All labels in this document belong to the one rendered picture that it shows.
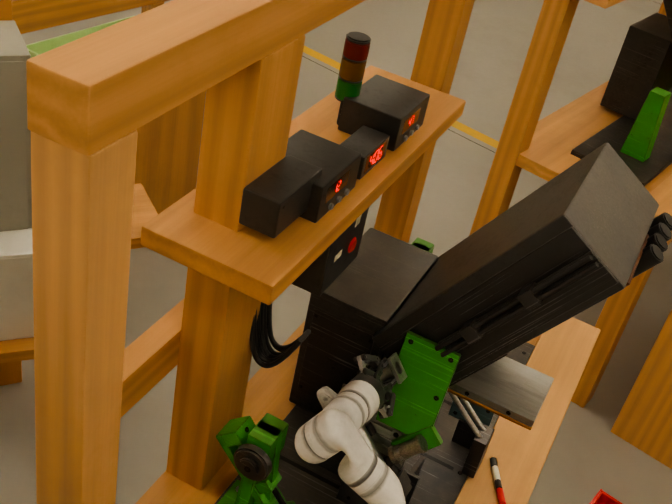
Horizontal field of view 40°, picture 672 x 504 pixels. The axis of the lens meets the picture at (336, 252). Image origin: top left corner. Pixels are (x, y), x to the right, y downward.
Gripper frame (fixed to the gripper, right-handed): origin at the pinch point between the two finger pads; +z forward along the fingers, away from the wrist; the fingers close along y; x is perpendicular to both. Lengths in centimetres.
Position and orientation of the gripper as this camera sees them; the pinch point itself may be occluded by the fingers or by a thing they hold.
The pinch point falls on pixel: (386, 373)
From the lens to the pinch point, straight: 183.2
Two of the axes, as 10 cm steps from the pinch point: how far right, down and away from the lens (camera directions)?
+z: 3.9, -2.2, 9.0
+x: -8.3, 3.5, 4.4
